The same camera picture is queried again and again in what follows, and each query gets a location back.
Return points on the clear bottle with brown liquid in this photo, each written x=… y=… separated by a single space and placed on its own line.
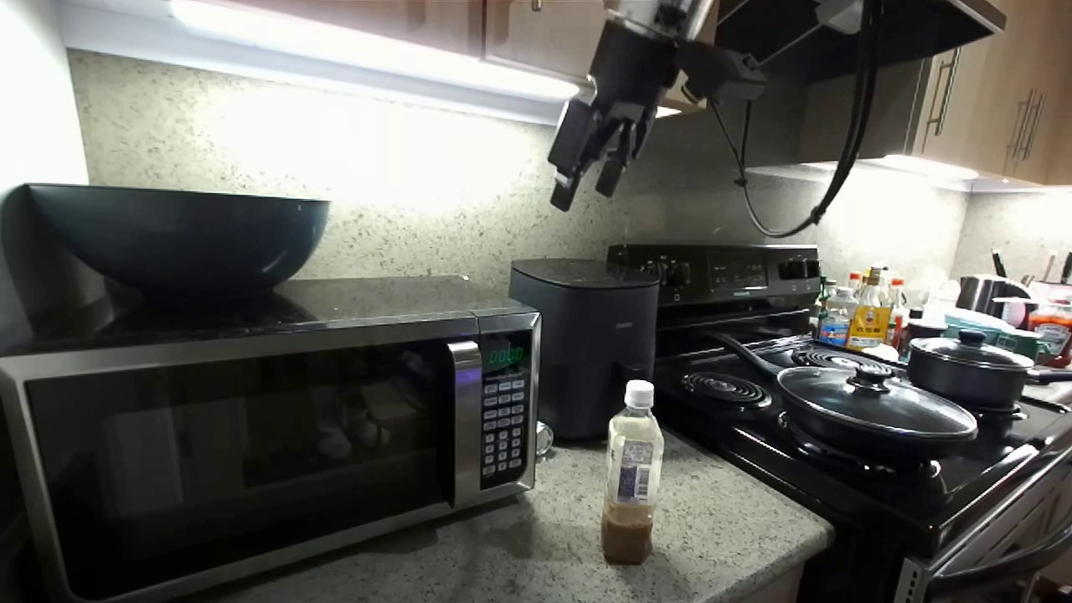
x=635 y=470

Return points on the large dark blue bowl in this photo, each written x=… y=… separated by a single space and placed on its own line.
x=177 y=238

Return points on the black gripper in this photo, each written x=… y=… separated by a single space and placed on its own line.
x=635 y=67

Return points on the wooden wall cabinet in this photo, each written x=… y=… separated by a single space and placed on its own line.
x=522 y=28

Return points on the teal box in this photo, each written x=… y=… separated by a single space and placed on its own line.
x=989 y=333

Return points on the stainless steel microwave oven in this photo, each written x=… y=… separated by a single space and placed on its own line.
x=268 y=447

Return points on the black frying pan with lid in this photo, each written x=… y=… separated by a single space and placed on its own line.
x=875 y=409

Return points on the long under-cabinet light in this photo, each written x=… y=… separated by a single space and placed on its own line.
x=336 y=52

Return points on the red cap bottle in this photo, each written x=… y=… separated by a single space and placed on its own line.
x=900 y=307

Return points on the small silver countertop appliance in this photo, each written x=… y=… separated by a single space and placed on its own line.
x=989 y=294

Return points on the black air fryer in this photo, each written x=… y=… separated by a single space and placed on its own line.
x=587 y=348

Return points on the black pot with lid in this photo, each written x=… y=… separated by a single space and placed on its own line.
x=967 y=372

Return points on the red packaged item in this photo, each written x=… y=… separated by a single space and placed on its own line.
x=1053 y=340

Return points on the yellow oil bottle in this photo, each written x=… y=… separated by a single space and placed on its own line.
x=870 y=314

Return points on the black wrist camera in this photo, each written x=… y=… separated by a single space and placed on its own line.
x=725 y=73

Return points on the blue label bottle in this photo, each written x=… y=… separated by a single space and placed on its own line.
x=836 y=318

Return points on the black range hood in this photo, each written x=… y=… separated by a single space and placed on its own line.
x=805 y=101

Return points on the black electric stove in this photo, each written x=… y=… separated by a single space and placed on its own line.
x=872 y=490

